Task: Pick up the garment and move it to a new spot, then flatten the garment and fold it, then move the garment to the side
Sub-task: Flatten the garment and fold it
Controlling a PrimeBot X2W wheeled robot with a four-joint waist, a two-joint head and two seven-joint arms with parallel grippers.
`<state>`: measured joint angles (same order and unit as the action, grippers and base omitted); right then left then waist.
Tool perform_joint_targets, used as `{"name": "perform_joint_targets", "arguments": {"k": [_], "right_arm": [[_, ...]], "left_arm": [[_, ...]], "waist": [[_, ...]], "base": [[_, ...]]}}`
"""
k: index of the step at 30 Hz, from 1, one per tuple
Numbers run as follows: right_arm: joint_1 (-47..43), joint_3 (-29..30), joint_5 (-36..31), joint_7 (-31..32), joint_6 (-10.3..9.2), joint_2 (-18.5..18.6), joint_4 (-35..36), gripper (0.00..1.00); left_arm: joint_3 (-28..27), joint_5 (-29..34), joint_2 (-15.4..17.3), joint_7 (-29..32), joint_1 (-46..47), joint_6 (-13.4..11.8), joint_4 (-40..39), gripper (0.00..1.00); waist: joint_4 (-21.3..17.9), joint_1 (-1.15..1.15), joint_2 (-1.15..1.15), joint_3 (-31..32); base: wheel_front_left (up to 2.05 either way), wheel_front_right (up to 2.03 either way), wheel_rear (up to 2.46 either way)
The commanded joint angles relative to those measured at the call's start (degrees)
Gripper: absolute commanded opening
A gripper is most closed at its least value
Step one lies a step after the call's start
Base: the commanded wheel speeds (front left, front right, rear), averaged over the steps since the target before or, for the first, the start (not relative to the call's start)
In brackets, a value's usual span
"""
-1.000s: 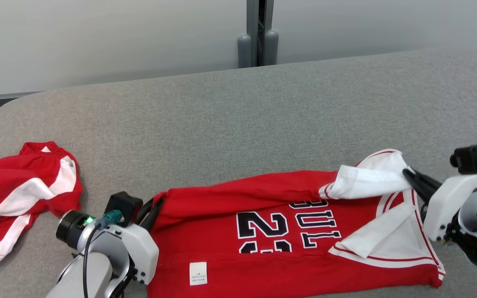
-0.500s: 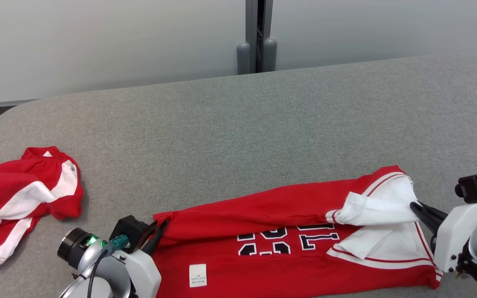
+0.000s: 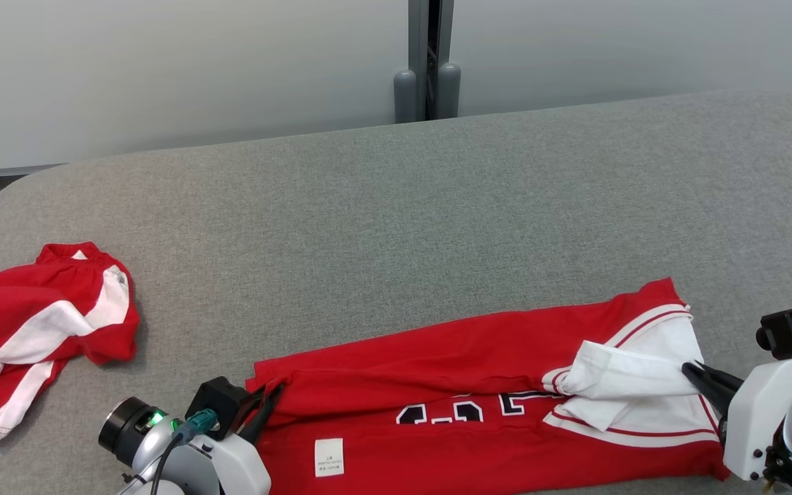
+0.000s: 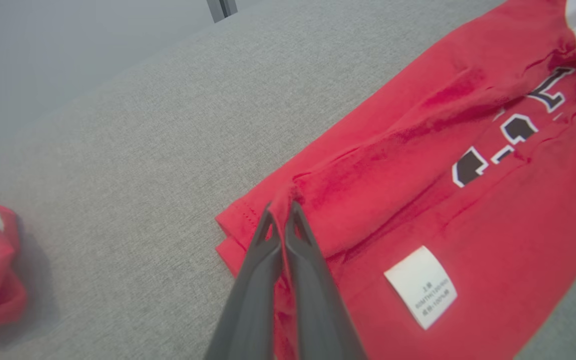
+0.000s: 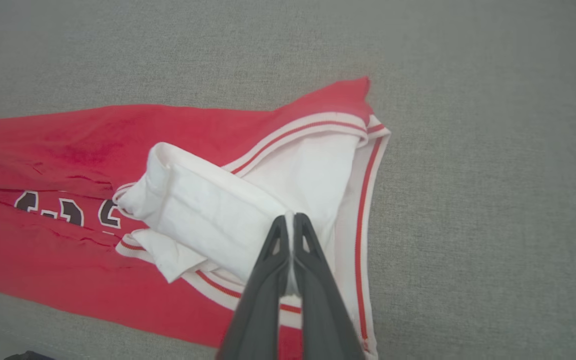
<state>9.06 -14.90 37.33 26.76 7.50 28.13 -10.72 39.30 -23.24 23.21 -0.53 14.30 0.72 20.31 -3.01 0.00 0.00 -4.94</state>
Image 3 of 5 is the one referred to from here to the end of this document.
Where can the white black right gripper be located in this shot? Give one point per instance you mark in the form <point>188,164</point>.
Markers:
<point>753,426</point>

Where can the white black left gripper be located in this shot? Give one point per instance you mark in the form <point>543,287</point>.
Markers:
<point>231,467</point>

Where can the red jersey with white sleeves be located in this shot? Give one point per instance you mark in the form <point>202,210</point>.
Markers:
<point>437,364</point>

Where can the red shorts with white stripe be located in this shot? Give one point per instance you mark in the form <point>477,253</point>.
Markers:
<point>25,309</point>

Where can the grey fabric sofa cushion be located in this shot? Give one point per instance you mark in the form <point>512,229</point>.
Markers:
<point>368,227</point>

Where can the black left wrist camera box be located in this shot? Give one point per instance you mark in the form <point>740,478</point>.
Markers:
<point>221,402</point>

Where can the grey cylindrical post foot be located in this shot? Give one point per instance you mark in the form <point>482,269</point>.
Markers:
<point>449,89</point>
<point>405,96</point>

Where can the grey partition post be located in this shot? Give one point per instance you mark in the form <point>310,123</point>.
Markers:
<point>420,41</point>

